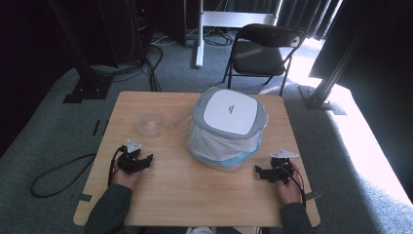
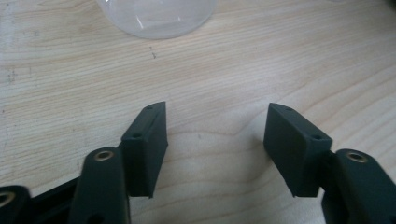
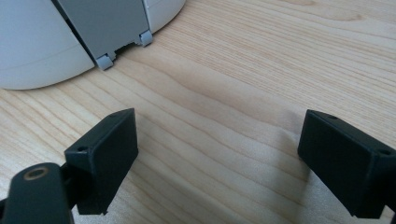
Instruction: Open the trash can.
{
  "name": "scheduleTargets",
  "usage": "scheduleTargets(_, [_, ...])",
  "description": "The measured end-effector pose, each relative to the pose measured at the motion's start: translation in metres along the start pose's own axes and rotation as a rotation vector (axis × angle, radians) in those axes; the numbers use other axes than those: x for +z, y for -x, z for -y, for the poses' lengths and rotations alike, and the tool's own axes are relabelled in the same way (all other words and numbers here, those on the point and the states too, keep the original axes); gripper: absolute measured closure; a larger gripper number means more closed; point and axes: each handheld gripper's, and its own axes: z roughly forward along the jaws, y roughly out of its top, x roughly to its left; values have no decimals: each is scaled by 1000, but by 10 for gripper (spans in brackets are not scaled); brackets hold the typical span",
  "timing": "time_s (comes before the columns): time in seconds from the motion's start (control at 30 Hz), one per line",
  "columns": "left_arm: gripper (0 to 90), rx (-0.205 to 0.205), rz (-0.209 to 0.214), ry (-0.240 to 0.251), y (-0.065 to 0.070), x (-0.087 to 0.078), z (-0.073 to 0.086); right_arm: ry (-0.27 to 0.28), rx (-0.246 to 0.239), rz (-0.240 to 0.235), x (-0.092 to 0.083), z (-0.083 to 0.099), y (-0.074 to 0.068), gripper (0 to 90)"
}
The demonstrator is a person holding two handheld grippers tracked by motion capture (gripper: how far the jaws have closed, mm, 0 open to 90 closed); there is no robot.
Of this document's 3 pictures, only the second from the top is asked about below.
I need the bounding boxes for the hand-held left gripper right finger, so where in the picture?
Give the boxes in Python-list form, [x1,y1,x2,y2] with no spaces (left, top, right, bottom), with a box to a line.
[262,102,333,198]

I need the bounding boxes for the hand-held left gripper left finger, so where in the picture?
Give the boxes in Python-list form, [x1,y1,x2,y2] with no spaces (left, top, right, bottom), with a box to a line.
[120,101,169,199]

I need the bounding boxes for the clear plastic cup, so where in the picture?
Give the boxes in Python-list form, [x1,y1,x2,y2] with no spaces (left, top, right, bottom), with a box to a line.
[95,0,218,40]

